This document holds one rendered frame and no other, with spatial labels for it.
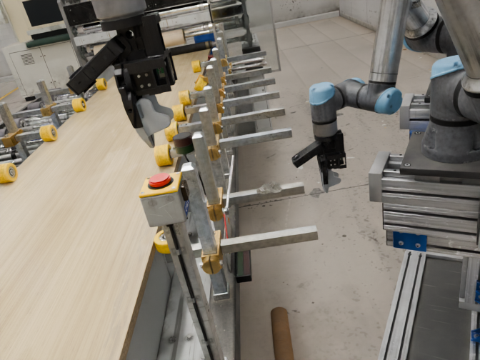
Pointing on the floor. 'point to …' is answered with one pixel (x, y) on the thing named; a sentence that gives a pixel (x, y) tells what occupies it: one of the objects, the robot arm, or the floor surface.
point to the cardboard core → (281, 334)
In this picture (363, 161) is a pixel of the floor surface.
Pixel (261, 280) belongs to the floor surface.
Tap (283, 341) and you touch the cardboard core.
